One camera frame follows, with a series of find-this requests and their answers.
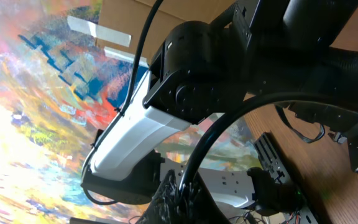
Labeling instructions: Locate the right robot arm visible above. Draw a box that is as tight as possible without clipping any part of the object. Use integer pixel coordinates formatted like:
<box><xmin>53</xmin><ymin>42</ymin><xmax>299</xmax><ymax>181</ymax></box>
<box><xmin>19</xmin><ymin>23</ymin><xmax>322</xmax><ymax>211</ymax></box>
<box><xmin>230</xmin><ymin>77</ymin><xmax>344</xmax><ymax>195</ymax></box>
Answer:
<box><xmin>138</xmin><ymin>159</ymin><xmax>303</xmax><ymax>223</ymax></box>

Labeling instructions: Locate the black thin cable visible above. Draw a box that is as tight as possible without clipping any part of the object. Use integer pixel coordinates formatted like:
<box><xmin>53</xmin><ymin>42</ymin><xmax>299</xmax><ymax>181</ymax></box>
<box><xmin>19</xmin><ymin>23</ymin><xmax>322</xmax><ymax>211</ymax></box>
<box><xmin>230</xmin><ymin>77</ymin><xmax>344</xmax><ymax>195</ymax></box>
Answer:
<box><xmin>177</xmin><ymin>91</ymin><xmax>358</xmax><ymax>200</ymax></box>

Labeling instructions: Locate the colourful painted backdrop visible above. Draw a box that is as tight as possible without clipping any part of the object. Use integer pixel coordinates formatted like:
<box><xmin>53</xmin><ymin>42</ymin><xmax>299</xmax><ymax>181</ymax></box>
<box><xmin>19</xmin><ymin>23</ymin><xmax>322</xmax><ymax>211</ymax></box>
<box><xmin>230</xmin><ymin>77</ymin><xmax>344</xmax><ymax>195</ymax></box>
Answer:
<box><xmin>0</xmin><ymin>0</ymin><xmax>260</xmax><ymax>224</ymax></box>

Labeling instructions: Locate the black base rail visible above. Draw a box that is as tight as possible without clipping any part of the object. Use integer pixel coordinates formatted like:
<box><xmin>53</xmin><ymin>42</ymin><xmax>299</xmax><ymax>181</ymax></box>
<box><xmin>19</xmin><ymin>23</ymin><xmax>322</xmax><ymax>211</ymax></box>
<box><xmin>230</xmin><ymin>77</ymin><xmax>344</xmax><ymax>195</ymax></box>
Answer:
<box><xmin>253</xmin><ymin>133</ymin><xmax>320</xmax><ymax>224</ymax></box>

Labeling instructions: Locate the cardboard panel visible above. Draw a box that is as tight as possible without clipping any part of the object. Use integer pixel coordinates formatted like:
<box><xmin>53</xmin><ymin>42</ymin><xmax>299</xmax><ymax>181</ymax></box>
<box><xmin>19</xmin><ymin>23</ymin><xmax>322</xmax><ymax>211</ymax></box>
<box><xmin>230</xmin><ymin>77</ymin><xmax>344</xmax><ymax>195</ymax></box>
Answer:
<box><xmin>96</xmin><ymin>0</ymin><xmax>358</xmax><ymax>61</ymax></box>

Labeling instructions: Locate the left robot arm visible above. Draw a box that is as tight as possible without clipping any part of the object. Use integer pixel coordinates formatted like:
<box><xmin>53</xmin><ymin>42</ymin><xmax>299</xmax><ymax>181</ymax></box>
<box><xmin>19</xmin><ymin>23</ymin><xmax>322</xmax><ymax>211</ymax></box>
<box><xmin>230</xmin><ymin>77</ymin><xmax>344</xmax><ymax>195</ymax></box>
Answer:
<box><xmin>81</xmin><ymin>1</ymin><xmax>358</xmax><ymax>205</ymax></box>

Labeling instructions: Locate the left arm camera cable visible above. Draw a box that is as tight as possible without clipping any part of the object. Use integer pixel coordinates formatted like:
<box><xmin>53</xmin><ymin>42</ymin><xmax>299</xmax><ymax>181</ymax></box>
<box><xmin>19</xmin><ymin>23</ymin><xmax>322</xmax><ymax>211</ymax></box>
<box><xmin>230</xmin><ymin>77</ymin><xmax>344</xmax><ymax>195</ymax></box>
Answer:
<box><xmin>81</xmin><ymin>0</ymin><xmax>164</xmax><ymax>206</ymax></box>

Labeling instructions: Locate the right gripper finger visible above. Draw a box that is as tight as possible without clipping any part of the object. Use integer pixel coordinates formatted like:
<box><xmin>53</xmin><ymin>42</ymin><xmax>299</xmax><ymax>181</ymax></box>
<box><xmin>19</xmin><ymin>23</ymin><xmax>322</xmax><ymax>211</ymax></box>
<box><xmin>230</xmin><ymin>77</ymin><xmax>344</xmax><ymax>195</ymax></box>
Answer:
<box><xmin>137</xmin><ymin>170</ymin><xmax>229</xmax><ymax>224</ymax></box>

